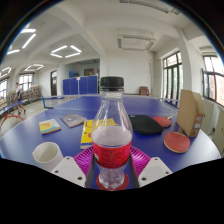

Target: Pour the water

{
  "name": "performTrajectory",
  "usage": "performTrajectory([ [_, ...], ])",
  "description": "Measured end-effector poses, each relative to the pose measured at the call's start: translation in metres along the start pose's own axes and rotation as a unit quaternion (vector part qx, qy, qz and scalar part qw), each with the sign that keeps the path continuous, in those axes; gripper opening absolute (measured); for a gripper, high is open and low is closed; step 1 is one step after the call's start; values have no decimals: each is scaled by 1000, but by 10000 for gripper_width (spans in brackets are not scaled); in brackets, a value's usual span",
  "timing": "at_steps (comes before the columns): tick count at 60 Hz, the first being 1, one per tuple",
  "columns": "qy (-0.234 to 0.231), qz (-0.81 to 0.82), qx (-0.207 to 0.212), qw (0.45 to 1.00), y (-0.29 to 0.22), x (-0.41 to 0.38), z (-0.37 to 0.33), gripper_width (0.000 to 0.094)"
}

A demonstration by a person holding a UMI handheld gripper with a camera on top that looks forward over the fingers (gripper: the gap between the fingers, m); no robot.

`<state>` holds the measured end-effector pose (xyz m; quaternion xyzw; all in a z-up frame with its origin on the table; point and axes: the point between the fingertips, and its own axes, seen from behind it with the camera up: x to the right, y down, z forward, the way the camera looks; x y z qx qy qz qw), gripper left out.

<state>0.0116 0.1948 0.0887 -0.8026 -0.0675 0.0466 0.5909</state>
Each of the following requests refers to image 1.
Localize wide black-framed window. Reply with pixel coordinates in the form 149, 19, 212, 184
200, 54, 224, 108

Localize blue table with red legs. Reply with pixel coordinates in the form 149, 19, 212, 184
0, 100, 26, 129

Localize brown door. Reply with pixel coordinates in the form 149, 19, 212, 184
50, 70, 58, 97

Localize brown chair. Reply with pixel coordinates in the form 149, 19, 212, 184
138, 86, 150, 97

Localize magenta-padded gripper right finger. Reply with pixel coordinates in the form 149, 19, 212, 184
127, 145, 174, 190

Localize clear bottle with red label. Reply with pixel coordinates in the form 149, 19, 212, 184
91, 76, 133, 190

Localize white-framed window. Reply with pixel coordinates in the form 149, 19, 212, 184
0, 78, 9, 99
18, 73, 34, 93

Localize group of ceiling lights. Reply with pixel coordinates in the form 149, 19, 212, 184
0, 28, 83, 79

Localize white ceiling air conditioner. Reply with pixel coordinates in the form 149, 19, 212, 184
116, 33, 157, 52

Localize table tennis net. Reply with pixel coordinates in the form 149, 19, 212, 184
41, 95, 181, 109

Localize brown cardboard box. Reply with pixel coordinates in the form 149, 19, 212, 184
175, 89, 205, 138

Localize tall black-framed window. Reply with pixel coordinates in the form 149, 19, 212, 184
162, 51, 184, 101

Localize small blue and yellow book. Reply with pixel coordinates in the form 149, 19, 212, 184
38, 118, 62, 135

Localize folded blue table tennis tables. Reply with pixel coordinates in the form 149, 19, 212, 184
62, 75, 99, 96

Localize beige cabinet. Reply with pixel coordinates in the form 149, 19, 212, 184
213, 113, 224, 158
201, 98, 216, 136

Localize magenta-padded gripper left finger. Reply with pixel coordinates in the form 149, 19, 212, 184
50, 145, 97, 190

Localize white mug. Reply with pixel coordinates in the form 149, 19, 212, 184
31, 141, 64, 173

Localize dark wall picture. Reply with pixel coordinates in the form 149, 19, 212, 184
83, 68, 100, 77

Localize low shelf unit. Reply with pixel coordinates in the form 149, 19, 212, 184
6, 84, 43, 104

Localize red table tennis paddle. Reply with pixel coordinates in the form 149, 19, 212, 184
163, 126, 192, 154
152, 114, 174, 129

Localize person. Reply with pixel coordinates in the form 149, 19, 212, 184
13, 82, 27, 116

